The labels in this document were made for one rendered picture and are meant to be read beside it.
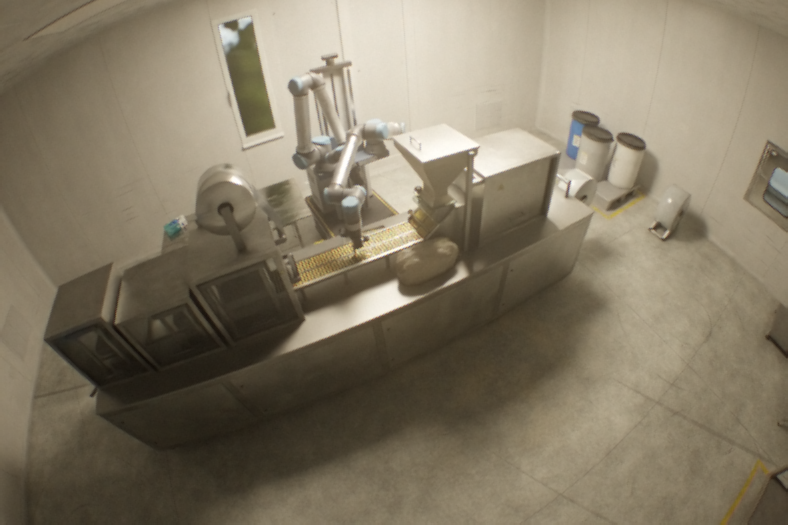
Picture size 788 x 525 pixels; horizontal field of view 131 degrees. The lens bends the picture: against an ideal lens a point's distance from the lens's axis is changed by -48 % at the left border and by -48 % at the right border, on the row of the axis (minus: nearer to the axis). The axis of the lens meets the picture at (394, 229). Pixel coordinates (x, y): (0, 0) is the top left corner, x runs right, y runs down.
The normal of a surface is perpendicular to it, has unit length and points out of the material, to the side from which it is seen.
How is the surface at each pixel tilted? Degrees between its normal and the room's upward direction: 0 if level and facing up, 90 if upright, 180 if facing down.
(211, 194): 90
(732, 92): 90
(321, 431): 0
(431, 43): 90
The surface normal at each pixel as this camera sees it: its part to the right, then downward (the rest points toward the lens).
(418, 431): -0.07, -0.77
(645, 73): -0.90, 0.33
